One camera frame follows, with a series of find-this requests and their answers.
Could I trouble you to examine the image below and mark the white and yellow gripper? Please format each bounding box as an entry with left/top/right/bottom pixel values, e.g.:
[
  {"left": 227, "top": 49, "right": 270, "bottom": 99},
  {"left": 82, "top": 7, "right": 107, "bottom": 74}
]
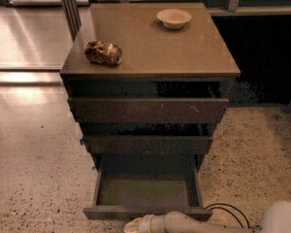
[{"left": 124, "top": 215, "right": 166, "bottom": 233}]

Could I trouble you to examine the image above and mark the brown drawer cabinet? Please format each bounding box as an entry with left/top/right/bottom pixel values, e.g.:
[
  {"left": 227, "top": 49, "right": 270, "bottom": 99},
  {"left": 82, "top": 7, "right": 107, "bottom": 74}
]
[{"left": 60, "top": 3, "right": 240, "bottom": 166}]

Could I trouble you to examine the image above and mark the beige shallow bowl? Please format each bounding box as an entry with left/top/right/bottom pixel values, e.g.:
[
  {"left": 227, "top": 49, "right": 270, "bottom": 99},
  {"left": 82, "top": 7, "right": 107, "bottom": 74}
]
[{"left": 157, "top": 9, "right": 192, "bottom": 29}]

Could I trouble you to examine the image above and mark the metal vertical post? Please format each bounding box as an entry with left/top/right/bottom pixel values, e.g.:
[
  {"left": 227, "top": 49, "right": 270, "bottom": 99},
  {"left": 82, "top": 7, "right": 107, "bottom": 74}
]
[{"left": 61, "top": 0, "right": 81, "bottom": 40}]

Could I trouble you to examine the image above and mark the crushed brown can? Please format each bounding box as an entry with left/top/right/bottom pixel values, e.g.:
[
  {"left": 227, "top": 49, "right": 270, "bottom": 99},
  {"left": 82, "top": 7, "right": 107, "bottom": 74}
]
[{"left": 84, "top": 41, "right": 122, "bottom": 66}]

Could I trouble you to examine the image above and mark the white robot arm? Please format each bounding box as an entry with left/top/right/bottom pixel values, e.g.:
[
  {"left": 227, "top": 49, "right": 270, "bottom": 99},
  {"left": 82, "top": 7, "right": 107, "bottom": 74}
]
[{"left": 123, "top": 201, "right": 291, "bottom": 233}]

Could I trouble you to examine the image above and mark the black floor cable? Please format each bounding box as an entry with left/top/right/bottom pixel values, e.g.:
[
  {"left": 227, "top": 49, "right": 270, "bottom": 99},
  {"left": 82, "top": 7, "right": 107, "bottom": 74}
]
[{"left": 204, "top": 203, "right": 251, "bottom": 229}]

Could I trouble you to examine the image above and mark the brown drawer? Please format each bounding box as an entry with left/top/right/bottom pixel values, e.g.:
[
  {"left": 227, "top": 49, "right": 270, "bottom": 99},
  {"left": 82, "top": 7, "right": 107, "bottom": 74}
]
[
  {"left": 68, "top": 97, "right": 229, "bottom": 123},
  {"left": 83, "top": 168, "right": 212, "bottom": 221},
  {"left": 83, "top": 135, "right": 212, "bottom": 155}
]

